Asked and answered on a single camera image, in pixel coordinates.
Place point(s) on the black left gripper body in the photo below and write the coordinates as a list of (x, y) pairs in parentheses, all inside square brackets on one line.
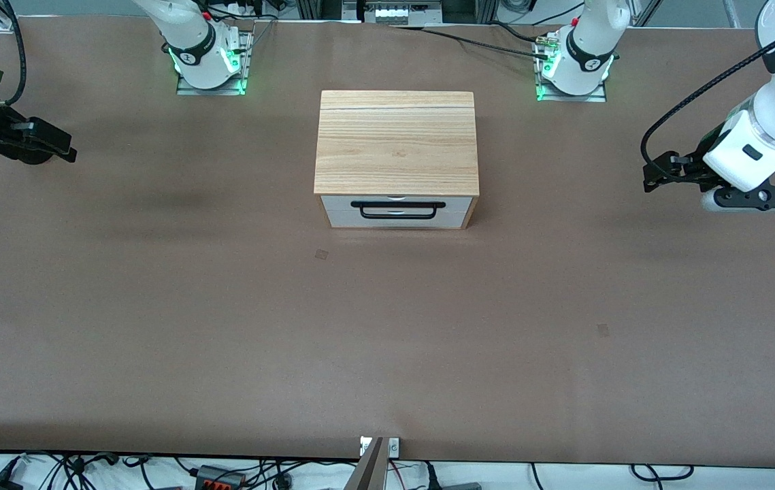
[(695, 169)]

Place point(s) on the silver table edge bracket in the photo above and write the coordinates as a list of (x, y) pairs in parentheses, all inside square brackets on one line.
[(392, 446)]

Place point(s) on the aluminium corner post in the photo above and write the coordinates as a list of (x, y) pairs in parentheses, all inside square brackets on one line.
[(3, 27)]

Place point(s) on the white power strip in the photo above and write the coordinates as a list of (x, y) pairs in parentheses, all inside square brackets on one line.
[(397, 12)]

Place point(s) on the white drawer front with notch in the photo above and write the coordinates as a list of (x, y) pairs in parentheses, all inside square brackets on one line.
[(343, 219)]

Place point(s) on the black adapter with orange plugs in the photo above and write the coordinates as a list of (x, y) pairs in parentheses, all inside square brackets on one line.
[(218, 478)]

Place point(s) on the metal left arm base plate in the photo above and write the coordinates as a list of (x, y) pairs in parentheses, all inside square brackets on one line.
[(598, 95)]

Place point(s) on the grey camera stand pole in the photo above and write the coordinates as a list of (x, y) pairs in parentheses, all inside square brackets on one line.
[(368, 469)]

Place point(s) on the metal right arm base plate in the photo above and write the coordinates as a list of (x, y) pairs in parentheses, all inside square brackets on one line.
[(245, 61)]

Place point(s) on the aluminium frame profile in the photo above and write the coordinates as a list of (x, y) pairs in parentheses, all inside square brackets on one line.
[(322, 8)]

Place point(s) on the light wooden drawer cabinet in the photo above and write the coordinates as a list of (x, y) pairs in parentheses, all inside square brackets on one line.
[(397, 143)]

